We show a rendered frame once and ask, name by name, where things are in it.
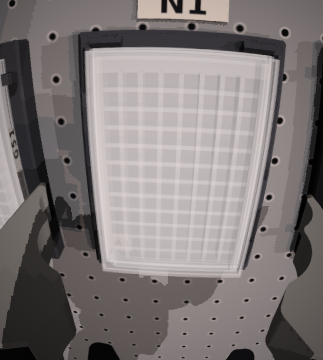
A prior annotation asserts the grey perforated base plate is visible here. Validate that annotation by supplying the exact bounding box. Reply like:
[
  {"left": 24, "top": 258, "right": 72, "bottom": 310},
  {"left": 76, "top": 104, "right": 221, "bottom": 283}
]
[{"left": 0, "top": 0, "right": 323, "bottom": 360}]

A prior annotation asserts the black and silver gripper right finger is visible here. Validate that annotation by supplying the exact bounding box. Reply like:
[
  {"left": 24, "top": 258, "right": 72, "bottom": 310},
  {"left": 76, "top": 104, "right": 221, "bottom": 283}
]
[{"left": 265, "top": 194, "right": 323, "bottom": 360}]

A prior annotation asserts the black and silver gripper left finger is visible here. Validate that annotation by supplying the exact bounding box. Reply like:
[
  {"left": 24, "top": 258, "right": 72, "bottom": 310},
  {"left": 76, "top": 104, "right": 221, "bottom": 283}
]
[{"left": 0, "top": 182, "right": 76, "bottom": 360}]

